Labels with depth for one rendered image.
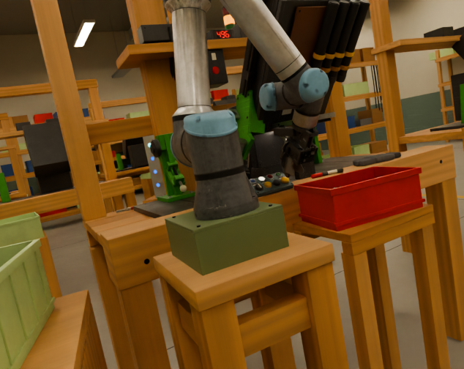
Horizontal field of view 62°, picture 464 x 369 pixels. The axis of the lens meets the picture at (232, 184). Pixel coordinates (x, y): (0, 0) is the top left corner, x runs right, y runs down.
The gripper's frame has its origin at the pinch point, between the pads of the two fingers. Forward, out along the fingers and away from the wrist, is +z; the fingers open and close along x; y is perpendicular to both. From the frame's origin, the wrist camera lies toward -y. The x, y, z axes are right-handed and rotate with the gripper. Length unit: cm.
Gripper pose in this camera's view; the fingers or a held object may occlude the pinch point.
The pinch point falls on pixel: (287, 173)
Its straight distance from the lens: 132.7
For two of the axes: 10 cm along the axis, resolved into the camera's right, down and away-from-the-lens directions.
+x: 8.7, -2.2, 4.4
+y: 4.8, 5.8, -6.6
